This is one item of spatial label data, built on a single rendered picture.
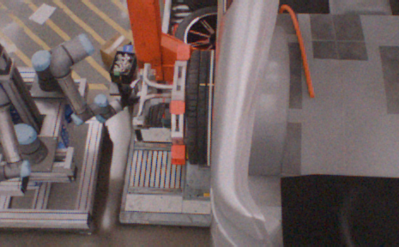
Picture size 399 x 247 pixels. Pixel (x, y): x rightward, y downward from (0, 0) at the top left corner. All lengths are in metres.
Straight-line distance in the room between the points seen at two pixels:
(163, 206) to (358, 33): 1.66
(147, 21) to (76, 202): 1.26
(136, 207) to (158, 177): 0.27
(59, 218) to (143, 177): 0.64
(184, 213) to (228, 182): 1.66
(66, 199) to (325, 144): 1.71
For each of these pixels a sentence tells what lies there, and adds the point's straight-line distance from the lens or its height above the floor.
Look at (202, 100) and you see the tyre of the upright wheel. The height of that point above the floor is 1.14.
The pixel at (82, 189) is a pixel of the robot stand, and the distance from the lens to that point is 3.43.
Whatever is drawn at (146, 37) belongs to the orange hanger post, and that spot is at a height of 0.96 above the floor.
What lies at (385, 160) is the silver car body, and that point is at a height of 0.92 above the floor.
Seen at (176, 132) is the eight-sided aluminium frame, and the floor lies 0.98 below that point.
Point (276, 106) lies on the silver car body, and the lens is 2.41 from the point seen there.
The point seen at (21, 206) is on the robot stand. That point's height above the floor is 0.21.
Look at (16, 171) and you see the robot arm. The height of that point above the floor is 1.14.
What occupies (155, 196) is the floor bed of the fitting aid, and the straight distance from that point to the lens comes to 3.48.
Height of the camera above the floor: 3.23
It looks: 57 degrees down
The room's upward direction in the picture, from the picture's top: 2 degrees counter-clockwise
